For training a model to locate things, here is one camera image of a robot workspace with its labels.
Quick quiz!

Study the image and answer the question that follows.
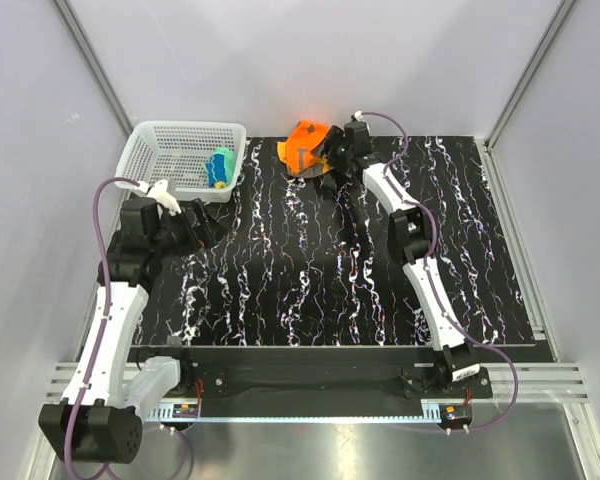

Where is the white perforated plastic basket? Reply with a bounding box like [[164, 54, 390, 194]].
[[115, 120, 247, 203]]

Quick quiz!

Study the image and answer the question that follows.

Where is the yellow blue crocodile towel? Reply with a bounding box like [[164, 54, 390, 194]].
[[205, 147, 236, 189]]

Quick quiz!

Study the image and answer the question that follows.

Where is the orange grey towel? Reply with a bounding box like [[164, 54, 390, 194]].
[[277, 120, 331, 179]]

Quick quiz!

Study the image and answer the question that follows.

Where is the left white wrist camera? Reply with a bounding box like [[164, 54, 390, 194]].
[[143, 179, 182, 216]]

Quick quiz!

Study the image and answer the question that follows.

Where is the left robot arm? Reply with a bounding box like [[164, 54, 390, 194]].
[[38, 197, 226, 464]]

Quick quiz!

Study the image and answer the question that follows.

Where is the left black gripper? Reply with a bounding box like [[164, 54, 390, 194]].
[[151, 198, 228, 258]]

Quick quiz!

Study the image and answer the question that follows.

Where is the small connector board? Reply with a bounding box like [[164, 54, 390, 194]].
[[441, 404, 473, 424], [173, 403, 199, 419]]

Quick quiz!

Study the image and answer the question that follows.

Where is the right small connector board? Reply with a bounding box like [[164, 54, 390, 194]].
[[441, 404, 473, 424]]

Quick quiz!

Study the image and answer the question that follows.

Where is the left small connector board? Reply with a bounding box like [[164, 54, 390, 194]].
[[173, 403, 199, 419]]

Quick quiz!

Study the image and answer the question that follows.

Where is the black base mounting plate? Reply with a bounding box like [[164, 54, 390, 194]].
[[129, 345, 493, 399]]

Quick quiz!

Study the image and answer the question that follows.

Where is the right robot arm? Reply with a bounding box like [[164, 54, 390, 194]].
[[313, 119, 480, 397]]

